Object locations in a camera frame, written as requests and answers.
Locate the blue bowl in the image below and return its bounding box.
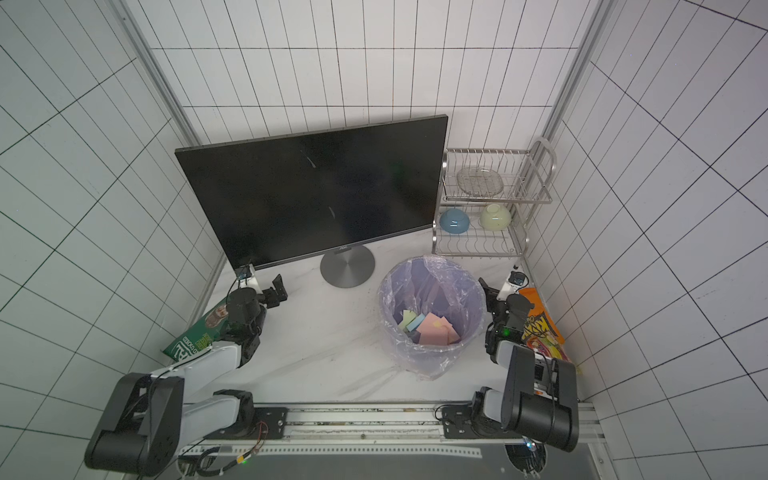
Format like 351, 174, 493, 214
439, 208, 471, 235

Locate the glass dish on rack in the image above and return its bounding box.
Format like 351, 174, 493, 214
456, 166, 504, 198

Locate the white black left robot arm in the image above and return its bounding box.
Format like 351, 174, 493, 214
84, 276, 288, 478

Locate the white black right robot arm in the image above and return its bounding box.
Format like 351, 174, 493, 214
471, 271, 579, 452

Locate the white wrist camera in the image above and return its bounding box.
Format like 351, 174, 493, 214
234, 264, 262, 294
504, 270, 530, 295

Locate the pink sticky note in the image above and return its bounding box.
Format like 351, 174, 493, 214
416, 313, 461, 346

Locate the black computer monitor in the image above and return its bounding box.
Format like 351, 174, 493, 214
175, 114, 449, 268

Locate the grey round monitor stand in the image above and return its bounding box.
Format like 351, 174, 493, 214
320, 246, 376, 288

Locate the purple bin with plastic liner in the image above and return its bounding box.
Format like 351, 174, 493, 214
378, 255, 485, 380

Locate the steel dish rack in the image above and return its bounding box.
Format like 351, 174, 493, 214
432, 137, 558, 258

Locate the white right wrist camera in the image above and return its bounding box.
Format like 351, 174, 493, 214
504, 270, 530, 295

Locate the black cable under rail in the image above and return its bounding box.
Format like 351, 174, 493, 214
176, 419, 271, 478

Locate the yellow-green sticky flag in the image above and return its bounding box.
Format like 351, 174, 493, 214
399, 309, 418, 331

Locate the blue sticky flag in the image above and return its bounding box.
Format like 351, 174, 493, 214
406, 314, 426, 332

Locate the green snack bag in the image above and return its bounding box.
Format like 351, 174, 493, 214
162, 298, 229, 362

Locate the orange candy bag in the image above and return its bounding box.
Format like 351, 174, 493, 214
513, 287, 571, 378

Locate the light green bowl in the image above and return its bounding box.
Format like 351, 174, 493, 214
479, 203, 512, 232

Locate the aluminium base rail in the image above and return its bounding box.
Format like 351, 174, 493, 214
168, 400, 602, 477

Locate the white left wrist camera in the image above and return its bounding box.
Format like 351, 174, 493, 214
234, 264, 262, 294

